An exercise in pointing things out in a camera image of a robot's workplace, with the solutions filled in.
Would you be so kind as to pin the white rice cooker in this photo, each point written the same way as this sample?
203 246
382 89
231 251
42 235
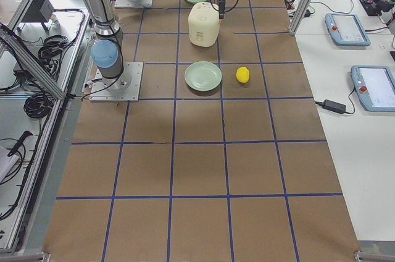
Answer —
203 24

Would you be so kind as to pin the yellow toy potato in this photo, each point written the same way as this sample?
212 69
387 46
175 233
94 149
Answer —
242 74

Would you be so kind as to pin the blue teach pendant far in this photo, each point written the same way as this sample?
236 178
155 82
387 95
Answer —
346 30

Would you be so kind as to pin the blue teach pendant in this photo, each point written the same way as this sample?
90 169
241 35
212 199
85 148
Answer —
374 86
346 30

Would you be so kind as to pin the black power adapter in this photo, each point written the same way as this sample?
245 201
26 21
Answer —
334 106

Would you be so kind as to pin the blue teach pendant near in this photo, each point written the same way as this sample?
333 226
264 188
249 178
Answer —
374 86

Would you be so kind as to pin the brown paper mat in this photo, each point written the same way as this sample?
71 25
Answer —
239 173

